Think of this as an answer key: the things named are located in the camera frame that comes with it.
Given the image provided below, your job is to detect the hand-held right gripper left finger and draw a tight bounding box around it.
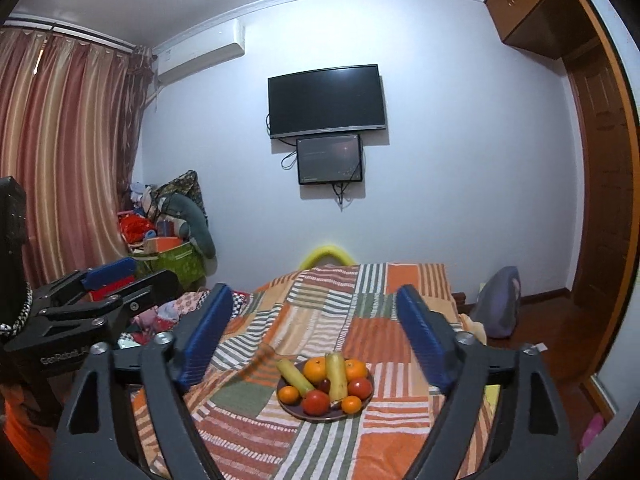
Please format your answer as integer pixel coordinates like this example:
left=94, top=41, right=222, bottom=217
left=47, top=282, right=236, bottom=480

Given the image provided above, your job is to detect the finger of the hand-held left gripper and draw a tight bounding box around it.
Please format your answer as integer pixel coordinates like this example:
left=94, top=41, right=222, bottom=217
left=32, top=257, right=138, bottom=306
left=55, top=269, right=182, bottom=331

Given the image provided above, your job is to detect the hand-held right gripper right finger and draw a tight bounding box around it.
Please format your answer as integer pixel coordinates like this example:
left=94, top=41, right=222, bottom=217
left=395, top=284, right=583, bottom=480

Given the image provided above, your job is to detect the red tomato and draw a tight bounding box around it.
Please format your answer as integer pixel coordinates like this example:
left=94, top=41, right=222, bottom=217
left=347, top=377, right=373, bottom=401
left=301, top=390, right=331, bottom=416

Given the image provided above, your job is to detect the yellow corn cob piece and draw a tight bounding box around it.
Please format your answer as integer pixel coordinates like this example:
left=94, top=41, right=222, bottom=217
left=325, top=351, right=348, bottom=402

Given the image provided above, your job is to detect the pale green corn cob piece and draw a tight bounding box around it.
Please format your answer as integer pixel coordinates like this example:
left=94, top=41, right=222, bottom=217
left=277, top=358, right=316, bottom=395

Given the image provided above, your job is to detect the purple plate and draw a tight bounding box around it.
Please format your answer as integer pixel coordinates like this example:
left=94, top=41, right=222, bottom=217
left=276, top=357, right=375, bottom=422

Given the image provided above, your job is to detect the red plastic stool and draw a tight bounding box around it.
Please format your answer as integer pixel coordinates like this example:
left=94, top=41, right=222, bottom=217
left=87, top=277, right=136, bottom=303

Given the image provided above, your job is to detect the floral pink cloth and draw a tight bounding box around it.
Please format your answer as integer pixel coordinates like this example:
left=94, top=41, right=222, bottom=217
left=127, top=287, right=201, bottom=346

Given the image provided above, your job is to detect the striped patchwork blanket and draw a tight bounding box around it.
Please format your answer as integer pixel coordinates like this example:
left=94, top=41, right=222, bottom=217
left=130, top=261, right=501, bottom=480

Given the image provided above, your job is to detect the red plastic bag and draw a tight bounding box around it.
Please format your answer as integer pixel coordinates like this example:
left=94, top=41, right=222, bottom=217
left=119, top=214, right=156, bottom=246

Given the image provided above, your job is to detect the checkered cloth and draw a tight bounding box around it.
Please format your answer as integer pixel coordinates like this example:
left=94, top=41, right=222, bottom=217
left=227, top=287, right=256, bottom=311

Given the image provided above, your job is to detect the grey plush pillow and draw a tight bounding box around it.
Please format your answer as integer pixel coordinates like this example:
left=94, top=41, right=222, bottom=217
left=160, top=192, right=217, bottom=258

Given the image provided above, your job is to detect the grey backpack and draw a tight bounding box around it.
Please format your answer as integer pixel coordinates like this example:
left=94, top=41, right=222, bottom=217
left=472, top=266, right=522, bottom=339

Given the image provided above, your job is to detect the orange cloth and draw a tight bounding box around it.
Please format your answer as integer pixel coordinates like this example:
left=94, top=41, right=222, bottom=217
left=0, top=400, right=56, bottom=476

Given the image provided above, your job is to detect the patterned dark cushion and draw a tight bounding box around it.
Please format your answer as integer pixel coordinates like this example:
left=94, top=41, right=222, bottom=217
left=150, top=170, right=208, bottom=221

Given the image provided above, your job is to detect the striped pink curtain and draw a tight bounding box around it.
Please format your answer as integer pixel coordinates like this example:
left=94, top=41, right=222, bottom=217
left=0, top=25, right=156, bottom=286

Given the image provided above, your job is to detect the yellow chair back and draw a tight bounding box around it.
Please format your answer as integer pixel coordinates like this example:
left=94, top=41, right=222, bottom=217
left=300, top=245, right=357, bottom=270

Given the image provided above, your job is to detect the pink plastic item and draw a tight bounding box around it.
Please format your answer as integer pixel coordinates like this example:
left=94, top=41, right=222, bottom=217
left=580, top=412, right=606, bottom=453

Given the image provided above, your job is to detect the white sliding wardrobe panel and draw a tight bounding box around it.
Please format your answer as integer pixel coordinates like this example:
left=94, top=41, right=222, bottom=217
left=575, top=0, right=640, bottom=421

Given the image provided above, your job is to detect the brown wooden door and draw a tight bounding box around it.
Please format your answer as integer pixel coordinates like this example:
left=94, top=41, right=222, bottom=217
left=565, top=40, right=636, bottom=306

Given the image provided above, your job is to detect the white air conditioner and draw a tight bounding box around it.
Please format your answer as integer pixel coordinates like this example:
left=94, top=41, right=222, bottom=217
left=152, top=19, right=247, bottom=86

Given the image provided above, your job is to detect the wooden overhead cabinet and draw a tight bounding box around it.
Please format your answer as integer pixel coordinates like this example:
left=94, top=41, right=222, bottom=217
left=485, top=0, right=606, bottom=61

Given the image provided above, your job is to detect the black hanging monitor cable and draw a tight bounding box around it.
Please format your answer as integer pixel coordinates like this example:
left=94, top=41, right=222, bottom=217
left=331, top=182, right=353, bottom=211

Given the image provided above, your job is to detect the small black wall monitor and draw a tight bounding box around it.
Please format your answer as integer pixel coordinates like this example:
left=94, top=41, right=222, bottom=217
left=296, top=133, right=364, bottom=186

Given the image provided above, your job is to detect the curtain rail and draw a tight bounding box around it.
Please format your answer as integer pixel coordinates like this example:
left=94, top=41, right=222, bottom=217
left=2, top=12, right=151, bottom=53

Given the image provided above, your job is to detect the wall-mounted black television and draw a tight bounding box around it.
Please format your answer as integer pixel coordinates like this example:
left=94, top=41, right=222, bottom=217
left=267, top=64, right=387, bottom=140

